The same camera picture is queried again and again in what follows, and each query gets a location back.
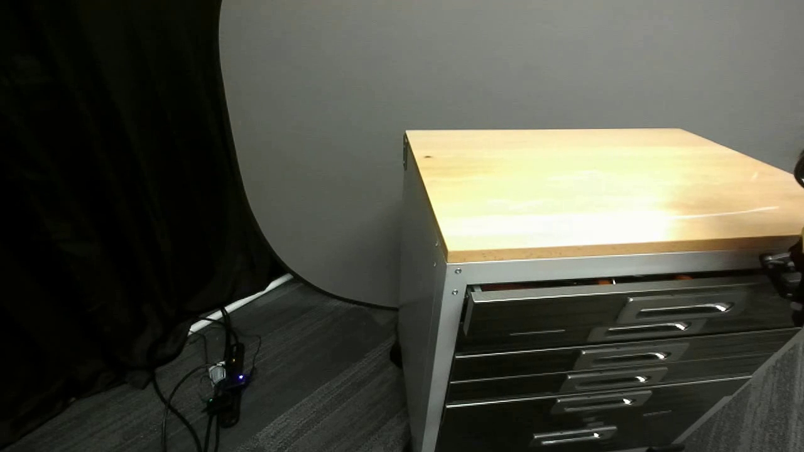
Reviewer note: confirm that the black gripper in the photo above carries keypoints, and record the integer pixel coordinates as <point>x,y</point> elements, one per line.
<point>784,263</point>

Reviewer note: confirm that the grey metal tool drawer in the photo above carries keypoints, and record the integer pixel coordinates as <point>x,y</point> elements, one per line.
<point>543,307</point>

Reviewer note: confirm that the grey metal cabinet drawer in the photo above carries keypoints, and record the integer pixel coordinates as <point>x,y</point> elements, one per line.
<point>535,341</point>
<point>486,441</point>
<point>502,393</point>
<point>492,418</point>
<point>511,366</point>

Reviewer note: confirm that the grey tool cabinet wooden top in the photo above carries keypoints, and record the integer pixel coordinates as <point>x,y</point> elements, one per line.
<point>579,180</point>

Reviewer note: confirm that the black adapter with blue light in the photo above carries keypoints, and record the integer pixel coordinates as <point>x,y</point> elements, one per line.
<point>232,378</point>

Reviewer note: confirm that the black curtain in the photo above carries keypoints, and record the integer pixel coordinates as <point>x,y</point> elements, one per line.
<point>102,210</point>

